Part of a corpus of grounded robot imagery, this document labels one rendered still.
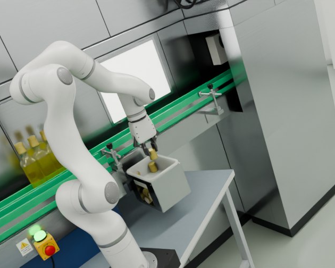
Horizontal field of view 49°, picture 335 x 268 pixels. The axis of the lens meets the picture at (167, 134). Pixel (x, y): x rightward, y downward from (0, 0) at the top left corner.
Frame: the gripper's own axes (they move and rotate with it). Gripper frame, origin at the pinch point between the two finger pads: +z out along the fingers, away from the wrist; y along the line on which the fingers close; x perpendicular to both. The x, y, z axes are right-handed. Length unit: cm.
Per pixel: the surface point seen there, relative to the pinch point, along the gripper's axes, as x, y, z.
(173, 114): -23.2, -31.0, 0.3
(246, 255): -1, -31, 87
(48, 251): 0, 56, 13
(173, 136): -20.9, -25.0, 9.9
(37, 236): -5, 56, 8
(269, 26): -5, -98, -22
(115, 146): -22.3, 5.8, -1.1
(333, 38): -129, -345, 63
